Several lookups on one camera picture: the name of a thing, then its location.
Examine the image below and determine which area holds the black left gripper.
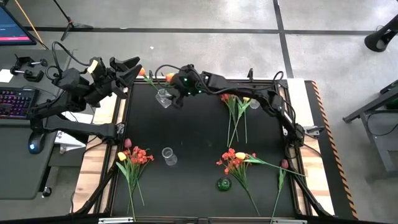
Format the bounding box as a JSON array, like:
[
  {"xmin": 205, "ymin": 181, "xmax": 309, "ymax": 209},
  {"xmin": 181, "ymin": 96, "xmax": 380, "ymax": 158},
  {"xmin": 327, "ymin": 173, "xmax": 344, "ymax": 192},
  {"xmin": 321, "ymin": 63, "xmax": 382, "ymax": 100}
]
[{"xmin": 82, "ymin": 56, "xmax": 144, "ymax": 105}]

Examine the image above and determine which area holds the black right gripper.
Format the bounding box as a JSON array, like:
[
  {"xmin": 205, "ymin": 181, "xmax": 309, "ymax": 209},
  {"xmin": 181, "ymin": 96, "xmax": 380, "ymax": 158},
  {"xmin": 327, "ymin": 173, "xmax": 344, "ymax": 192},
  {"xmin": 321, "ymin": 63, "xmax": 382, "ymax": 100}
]
[{"xmin": 171, "ymin": 64, "xmax": 206, "ymax": 110}]

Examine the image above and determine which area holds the tall clear glass vase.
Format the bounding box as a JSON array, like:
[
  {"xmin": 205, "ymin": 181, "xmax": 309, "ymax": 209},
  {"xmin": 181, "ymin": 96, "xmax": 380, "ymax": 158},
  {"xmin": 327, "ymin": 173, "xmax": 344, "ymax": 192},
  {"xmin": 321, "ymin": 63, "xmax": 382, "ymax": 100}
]
[{"xmin": 161, "ymin": 147, "xmax": 178, "ymax": 167}]

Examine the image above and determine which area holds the green glass vase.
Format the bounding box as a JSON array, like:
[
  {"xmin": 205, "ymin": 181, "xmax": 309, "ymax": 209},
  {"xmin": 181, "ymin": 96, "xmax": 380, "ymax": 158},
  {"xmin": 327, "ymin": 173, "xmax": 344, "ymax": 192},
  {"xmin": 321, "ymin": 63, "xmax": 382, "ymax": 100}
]
[{"xmin": 216, "ymin": 176, "xmax": 233, "ymax": 192}]

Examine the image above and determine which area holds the round cut-glass vase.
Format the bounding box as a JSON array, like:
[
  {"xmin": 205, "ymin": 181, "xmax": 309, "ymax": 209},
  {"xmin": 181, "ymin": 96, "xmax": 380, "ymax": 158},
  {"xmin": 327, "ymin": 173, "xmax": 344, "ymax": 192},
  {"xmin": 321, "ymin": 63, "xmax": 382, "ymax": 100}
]
[{"xmin": 154, "ymin": 88, "xmax": 174, "ymax": 109}]

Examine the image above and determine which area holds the black tripod stand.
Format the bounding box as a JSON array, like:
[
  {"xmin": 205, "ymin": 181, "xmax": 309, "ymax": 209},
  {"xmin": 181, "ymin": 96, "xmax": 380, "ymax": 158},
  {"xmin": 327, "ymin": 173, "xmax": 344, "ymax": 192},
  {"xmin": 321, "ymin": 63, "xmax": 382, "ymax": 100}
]
[{"xmin": 52, "ymin": 0, "xmax": 94, "ymax": 42}]

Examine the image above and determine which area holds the white paper sheet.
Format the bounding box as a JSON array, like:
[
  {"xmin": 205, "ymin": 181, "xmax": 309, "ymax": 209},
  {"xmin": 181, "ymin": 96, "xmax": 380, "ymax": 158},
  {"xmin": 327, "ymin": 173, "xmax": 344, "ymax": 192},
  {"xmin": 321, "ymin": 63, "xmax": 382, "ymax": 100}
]
[{"xmin": 55, "ymin": 111, "xmax": 94, "ymax": 156}]

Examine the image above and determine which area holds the black C-clamp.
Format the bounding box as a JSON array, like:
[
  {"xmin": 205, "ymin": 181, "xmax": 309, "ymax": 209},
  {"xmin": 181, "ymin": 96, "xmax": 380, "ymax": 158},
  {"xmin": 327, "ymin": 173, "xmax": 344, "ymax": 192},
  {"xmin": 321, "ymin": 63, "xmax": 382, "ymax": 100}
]
[
  {"xmin": 9, "ymin": 67, "xmax": 45, "ymax": 83},
  {"xmin": 14, "ymin": 55, "xmax": 49, "ymax": 70}
]

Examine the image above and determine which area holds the black computer mouse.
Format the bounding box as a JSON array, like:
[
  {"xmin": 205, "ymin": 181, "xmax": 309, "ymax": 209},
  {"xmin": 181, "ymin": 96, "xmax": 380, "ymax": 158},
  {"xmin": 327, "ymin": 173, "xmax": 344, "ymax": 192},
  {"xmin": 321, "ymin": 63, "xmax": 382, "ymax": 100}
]
[{"xmin": 27, "ymin": 130, "xmax": 47, "ymax": 156}]

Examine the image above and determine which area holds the black keyboard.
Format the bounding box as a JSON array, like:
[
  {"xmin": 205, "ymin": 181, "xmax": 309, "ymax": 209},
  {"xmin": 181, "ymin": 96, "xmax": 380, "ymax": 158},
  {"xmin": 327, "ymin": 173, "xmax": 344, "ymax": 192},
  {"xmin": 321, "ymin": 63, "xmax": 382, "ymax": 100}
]
[{"xmin": 0, "ymin": 86, "xmax": 40, "ymax": 121}]

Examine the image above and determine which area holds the computer monitor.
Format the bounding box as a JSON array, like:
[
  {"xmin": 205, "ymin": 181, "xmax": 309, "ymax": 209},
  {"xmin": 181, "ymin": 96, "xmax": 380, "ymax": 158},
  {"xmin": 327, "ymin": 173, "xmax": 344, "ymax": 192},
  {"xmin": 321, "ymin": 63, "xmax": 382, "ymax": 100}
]
[{"xmin": 0, "ymin": 4, "xmax": 37, "ymax": 47}]

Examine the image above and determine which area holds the white paper note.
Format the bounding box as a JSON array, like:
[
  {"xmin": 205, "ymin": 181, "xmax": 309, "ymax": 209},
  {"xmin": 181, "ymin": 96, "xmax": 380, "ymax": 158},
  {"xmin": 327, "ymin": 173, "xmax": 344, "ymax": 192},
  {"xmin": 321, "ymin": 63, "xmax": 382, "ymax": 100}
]
[{"xmin": 0, "ymin": 68, "xmax": 15, "ymax": 84}]

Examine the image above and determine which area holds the grey desk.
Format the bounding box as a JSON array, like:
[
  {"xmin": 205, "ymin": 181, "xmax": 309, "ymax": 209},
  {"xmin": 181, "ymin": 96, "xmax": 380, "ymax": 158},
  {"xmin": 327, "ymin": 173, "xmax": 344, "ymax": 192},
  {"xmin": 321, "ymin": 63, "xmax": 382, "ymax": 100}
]
[{"xmin": 0, "ymin": 48, "xmax": 75, "ymax": 200}]

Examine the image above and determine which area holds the black mat orange-striped edge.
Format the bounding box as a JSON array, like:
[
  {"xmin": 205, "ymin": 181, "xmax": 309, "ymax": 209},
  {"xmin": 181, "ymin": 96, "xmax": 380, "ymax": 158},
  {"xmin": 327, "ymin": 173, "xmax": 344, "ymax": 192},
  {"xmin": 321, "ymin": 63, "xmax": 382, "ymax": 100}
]
[{"xmin": 303, "ymin": 80, "xmax": 359, "ymax": 220}]

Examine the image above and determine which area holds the black metal side table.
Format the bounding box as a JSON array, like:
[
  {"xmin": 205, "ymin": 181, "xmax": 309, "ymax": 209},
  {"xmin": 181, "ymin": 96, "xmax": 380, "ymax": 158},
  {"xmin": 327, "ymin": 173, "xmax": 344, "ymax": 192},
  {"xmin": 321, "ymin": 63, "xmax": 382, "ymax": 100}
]
[{"xmin": 341, "ymin": 79, "xmax": 398, "ymax": 183}]

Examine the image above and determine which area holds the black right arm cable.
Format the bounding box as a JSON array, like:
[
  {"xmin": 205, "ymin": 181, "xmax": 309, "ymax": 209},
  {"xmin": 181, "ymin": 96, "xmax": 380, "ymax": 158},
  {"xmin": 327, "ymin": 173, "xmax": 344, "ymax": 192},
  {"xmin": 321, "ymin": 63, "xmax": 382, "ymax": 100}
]
[{"xmin": 154, "ymin": 63, "xmax": 187, "ymax": 90}]

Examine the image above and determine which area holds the silver bracket plate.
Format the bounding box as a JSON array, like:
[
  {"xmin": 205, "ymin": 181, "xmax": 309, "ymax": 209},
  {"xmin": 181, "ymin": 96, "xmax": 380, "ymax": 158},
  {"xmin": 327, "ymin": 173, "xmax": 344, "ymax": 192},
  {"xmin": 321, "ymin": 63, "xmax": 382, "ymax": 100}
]
[
  {"xmin": 98, "ymin": 217, "xmax": 135, "ymax": 224},
  {"xmin": 269, "ymin": 219, "xmax": 308, "ymax": 224}
]

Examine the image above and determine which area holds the black pedestal stand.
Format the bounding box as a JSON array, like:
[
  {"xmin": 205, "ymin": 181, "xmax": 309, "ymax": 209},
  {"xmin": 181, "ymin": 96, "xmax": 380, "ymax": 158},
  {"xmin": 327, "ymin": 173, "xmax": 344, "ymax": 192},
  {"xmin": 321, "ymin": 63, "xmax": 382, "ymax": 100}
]
[{"xmin": 363, "ymin": 14, "xmax": 398, "ymax": 53}]

